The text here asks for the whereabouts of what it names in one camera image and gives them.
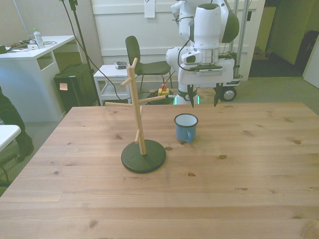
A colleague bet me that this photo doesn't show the white seat edge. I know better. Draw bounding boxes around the white seat edge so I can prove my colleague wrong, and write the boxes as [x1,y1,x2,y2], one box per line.
[0,124,21,152]

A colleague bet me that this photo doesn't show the blue enamel mug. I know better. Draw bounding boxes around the blue enamel mug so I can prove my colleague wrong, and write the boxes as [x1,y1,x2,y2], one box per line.
[173,113,199,144]

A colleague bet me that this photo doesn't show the small white side table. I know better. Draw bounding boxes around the small white side table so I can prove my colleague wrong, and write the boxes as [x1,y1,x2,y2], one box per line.
[93,64,132,104]

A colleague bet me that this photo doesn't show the person leg dark trousers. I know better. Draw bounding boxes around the person leg dark trousers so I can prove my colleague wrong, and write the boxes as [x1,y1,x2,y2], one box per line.
[0,86,35,158]

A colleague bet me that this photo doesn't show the black cable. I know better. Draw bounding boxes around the black cable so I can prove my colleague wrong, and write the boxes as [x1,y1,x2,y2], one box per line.
[58,0,131,103]

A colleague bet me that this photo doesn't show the silver wrist camera bar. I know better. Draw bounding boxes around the silver wrist camera bar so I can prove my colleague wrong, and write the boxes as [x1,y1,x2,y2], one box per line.
[184,64,224,75]

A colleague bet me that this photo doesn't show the aluminium pole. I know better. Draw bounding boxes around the aluminium pole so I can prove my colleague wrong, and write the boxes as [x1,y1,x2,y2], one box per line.
[229,0,250,75]

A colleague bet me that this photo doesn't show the cardboard box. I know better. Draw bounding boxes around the cardboard box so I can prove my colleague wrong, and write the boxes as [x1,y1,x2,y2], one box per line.
[253,46,273,60]

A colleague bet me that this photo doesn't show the black chair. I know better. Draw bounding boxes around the black chair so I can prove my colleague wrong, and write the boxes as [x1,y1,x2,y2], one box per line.
[125,35,176,93]

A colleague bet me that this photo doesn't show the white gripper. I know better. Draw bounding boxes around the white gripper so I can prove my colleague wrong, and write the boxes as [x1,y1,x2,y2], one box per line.
[177,58,236,109]

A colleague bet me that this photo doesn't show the wooden mug tree black base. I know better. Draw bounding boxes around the wooden mug tree black base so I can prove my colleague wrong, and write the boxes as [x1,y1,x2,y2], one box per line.
[105,57,167,174]

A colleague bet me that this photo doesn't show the white desk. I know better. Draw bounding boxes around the white desk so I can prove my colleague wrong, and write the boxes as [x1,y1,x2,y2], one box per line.
[0,34,83,123]

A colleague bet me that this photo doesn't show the white paper sheet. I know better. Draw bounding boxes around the white paper sheet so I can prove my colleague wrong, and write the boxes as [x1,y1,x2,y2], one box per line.
[144,0,157,18]

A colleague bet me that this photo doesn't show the clear plastic bottle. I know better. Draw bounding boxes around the clear plastic bottle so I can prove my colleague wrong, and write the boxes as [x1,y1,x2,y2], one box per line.
[33,27,45,49]

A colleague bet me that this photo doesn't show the black computer tower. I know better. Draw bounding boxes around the black computer tower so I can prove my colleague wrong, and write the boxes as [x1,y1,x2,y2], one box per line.
[53,63,100,113]

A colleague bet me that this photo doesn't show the green yellow floor cables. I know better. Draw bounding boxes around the green yellow floor cables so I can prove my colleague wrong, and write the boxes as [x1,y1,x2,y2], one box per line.
[146,88,179,106]

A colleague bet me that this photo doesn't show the red yellow emergency stop button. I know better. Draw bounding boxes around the red yellow emergency stop button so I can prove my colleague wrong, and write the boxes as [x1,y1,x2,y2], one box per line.
[158,83,170,96]

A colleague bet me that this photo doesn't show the wheeled equipment cart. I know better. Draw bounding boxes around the wheeled equipment cart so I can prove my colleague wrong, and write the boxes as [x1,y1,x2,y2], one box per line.
[218,49,244,103]

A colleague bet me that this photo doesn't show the black camera stand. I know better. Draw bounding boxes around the black camera stand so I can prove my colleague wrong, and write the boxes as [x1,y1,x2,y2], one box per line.
[68,0,102,107]

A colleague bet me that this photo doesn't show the black office chair base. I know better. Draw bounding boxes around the black office chair base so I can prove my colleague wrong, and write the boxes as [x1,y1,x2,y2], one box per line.
[0,153,25,187]

